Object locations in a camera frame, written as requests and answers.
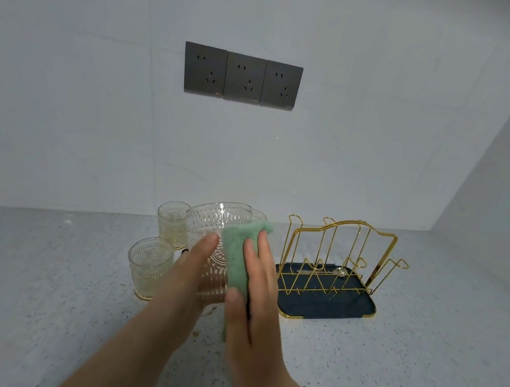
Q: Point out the grey wall socket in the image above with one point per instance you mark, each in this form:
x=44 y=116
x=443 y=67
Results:
x=245 y=78
x=282 y=85
x=205 y=68

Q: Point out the small clear round piece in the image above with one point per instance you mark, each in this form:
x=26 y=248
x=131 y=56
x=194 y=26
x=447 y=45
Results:
x=341 y=271

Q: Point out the green cloth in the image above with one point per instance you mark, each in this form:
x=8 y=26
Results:
x=234 y=251

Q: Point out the cluster of embossed glasses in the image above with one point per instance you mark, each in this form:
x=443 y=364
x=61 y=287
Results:
x=148 y=271

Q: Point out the person's left hand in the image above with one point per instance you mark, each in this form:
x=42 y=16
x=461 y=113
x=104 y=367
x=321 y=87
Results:
x=179 y=296

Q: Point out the single embossed clear glass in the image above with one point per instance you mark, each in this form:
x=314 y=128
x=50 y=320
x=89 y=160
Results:
x=208 y=222

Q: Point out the person's left forearm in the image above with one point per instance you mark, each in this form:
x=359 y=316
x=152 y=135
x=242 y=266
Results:
x=124 y=362

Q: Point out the person's right hand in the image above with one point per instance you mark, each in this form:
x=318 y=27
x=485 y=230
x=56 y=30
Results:
x=255 y=342

